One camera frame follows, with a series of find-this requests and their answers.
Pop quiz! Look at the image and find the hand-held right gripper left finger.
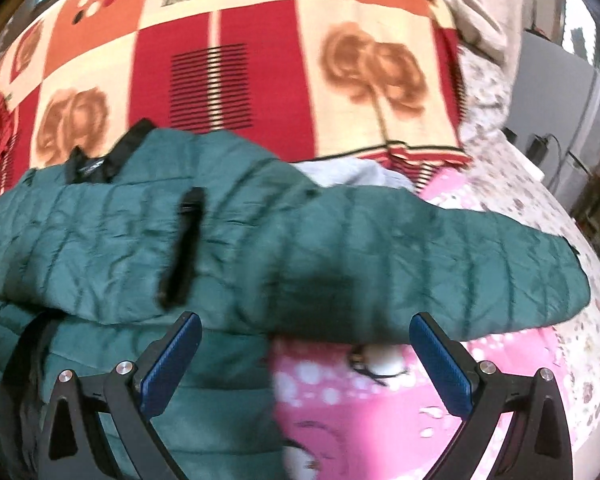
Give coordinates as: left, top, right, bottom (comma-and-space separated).
40, 311, 203, 480

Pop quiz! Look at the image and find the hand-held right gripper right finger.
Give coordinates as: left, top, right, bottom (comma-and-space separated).
408, 311, 576, 480

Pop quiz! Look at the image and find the green puffer jacket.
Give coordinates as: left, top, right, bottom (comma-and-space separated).
0, 119, 592, 480

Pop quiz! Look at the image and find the pink penguin blanket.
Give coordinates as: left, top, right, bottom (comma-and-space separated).
272, 167, 571, 480

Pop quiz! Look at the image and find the floral bedsheet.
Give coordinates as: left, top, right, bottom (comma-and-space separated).
450, 45, 600, 461

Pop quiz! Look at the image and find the grey sweatshirt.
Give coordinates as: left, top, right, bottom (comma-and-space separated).
295, 157, 416, 193

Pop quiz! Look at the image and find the black charger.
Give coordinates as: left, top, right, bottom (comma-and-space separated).
527, 132, 551, 161

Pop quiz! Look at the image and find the red orange rose blanket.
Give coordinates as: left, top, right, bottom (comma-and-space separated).
0, 0, 473, 191

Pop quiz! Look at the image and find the grey cabinet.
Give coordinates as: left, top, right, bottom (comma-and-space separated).
505, 30, 600, 211

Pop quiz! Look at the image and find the black cable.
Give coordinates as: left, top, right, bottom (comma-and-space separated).
545, 132, 596, 173

